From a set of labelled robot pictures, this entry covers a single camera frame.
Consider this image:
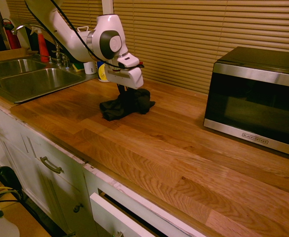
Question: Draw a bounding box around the white wipes canister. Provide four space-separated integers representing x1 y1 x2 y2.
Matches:
96 60 110 83

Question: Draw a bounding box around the narrow window blind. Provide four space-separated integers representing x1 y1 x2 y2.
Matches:
5 0 104 33

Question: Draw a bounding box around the bronze bar cabinet handle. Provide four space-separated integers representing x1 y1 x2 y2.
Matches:
39 156 63 174

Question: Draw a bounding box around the white open drawer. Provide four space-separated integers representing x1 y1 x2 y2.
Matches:
89 192 161 237

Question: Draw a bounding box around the black cloth rag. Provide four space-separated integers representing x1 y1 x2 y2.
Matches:
99 88 156 121

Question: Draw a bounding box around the chrome kitchen faucet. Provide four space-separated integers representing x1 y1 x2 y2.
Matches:
11 24 72 69

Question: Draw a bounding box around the yellow green sponge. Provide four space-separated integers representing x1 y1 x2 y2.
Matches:
72 62 85 73

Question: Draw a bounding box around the black steel microwave oven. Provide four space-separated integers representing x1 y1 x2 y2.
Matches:
203 46 289 159

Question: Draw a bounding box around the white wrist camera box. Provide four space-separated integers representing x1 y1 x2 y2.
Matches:
116 52 142 69

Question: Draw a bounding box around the wide window blind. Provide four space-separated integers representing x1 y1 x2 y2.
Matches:
113 0 289 95

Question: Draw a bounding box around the white cup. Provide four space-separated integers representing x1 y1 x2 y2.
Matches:
83 61 97 75

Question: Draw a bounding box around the white kitchen cabinet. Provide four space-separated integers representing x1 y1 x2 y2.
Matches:
0 97 207 237

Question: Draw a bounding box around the red fire extinguisher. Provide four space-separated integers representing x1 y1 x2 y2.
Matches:
1 19 22 50

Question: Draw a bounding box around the stainless steel double sink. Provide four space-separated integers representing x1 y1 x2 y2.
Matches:
0 58 99 104

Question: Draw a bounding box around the red spray bottle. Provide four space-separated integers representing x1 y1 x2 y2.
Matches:
29 26 50 63

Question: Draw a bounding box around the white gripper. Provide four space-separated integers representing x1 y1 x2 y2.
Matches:
104 64 145 95

